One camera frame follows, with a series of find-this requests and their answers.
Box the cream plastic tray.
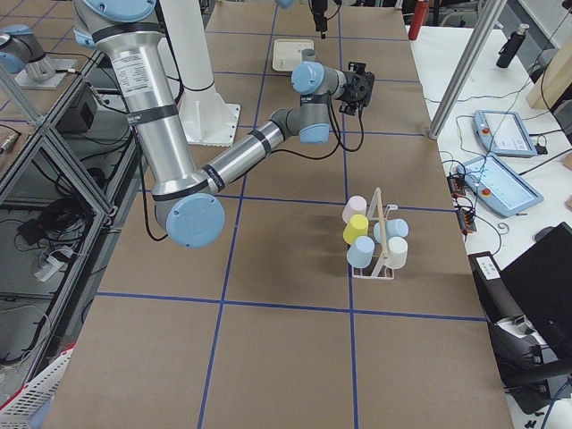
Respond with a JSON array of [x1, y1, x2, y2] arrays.
[[272, 38, 314, 72]]

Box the red cylinder bottle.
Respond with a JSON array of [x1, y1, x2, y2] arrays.
[[408, 0, 429, 41]]

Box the blue teach pendant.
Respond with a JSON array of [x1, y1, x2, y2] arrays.
[[456, 154, 544, 218], [473, 110, 537, 158]]

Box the near blue teach pendant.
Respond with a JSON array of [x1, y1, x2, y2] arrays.
[[456, 154, 544, 218]]

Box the white wire cup rack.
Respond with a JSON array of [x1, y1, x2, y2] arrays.
[[349, 187, 399, 281]]

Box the black computer monitor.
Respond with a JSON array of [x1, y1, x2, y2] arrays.
[[500, 223, 571, 358]]

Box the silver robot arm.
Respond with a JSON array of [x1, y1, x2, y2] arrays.
[[275, 1, 332, 39], [74, 1, 374, 248]]

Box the yellow plastic cup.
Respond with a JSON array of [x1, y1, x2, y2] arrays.
[[342, 214, 369, 245]]

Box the cream plastic cup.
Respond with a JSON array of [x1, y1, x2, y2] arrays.
[[385, 237, 408, 270]]

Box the light blue plastic cup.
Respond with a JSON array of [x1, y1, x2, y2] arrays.
[[346, 236, 375, 269]]

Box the grey plastic cup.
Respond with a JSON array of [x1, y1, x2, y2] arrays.
[[301, 48, 316, 65]]

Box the aluminium frame post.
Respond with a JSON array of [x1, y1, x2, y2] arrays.
[[427, 0, 508, 139]]

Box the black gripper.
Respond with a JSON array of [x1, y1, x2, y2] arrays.
[[341, 71, 375, 107], [310, 0, 329, 40]]

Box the black water bottle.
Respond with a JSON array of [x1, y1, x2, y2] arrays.
[[496, 23, 530, 69]]

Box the far blue teach pendant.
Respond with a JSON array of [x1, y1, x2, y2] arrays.
[[473, 110, 537, 158]]

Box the pink plastic cup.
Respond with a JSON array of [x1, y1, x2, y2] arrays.
[[342, 195, 367, 223]]

